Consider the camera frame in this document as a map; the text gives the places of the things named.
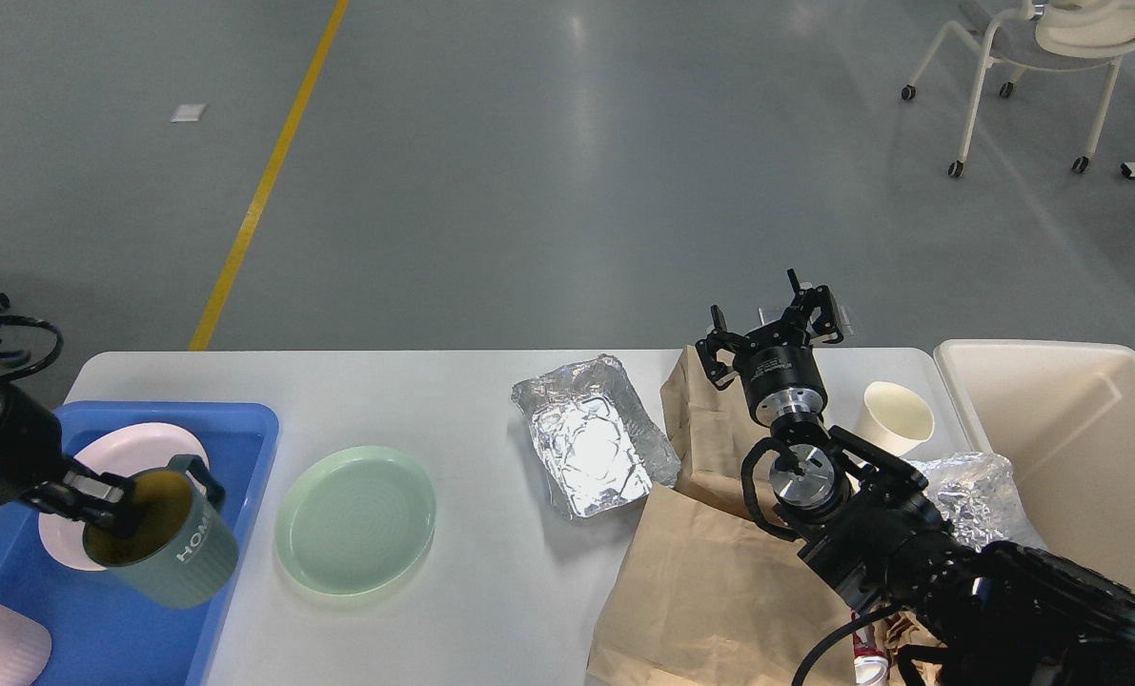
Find large brown paper bag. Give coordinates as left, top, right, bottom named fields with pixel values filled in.
left=586, top=486, right=850, bottom=685

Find pink plate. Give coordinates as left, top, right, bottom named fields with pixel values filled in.
left=37, top=423, right=211, bottom=574

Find beige plastic bin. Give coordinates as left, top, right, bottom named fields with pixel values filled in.
left=933, top=338, right=1135, bottom=591

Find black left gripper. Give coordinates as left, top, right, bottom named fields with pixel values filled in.
left=0, top=380, right=143, bottom=538

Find crumpled brown paper ball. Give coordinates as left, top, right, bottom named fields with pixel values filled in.
left=871, top=611, right=945, bottom=685

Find red white crushed can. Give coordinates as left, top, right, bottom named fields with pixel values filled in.
left=854, top=619, right=891, bottom=686

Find small brown paper bag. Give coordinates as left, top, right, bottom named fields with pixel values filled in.
left=661, top=346, right=767, bottom=520

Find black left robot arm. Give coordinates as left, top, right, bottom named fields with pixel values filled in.
left=0, top=313, right=143, bottom=537

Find crumpled foil tray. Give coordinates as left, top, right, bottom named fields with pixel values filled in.
left=907, top=453, right=1046, bottom=551

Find dark green mug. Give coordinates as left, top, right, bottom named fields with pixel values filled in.
left=82, top=454, right=237, bottom=609

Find blue plastic tray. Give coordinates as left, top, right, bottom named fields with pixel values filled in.
left=0, top=401, right=279, bottom=685

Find upright white paper cup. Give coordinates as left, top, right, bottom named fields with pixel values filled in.
left=854, top=379, right=936, bottom=457

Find aluminium foil tray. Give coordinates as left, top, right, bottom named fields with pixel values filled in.
left=511, top=354, right=681, bottom=522

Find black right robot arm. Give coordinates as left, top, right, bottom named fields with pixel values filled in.
left=695, top=271, right=1135, bottom=685

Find white chair on casters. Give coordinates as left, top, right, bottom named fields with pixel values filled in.
left=900, top=1, right=1135, bottom=178

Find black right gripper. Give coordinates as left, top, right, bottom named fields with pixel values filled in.
left=695, top=269, right=854, bottom=427

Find light green plate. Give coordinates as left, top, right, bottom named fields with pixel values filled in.
left=274, top=446, right=439, bottom=599

